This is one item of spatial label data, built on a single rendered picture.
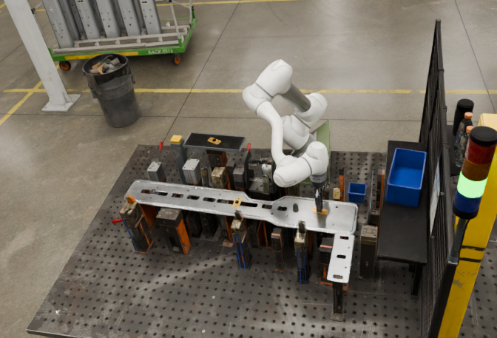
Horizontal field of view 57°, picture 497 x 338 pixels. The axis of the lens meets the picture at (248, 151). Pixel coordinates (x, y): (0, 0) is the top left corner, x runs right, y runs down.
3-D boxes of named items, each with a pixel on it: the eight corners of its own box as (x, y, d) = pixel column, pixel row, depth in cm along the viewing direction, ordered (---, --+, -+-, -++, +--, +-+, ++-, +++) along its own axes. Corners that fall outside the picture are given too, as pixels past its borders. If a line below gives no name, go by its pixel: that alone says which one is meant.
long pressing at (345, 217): (119, 204, 273) (117, 203, 272) (136, 179, 289) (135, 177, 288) (354, 237, 233) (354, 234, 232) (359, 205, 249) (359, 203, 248)
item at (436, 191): (430, 240, 206) (439, 191, 187) (429, 204, 223) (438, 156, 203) (434, 240, 206) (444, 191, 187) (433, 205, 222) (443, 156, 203)
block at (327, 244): (317, 284, 247) (316, 251, 230) (320, 268, 255) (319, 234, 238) (335, 287, 244) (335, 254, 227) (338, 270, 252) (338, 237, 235)
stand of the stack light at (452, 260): (438, 275, 151) (470, 139, 116) (438, 258, 156) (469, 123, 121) (462, 278, 149) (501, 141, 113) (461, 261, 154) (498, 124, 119)
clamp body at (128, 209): (132, 255, 279) (114, 214, 256) (143, 237, 290) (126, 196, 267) (147, 258, 276) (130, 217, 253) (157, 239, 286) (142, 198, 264)
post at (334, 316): (330, 319, 230) (329, 285, 212) (333, 300, 238) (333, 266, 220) (342, 322, 229) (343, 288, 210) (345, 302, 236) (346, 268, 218)
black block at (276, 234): (271, 274, 256) (266, 240, 238) (276, 258, 264) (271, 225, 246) (285, 276, 254) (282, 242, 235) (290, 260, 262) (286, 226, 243)
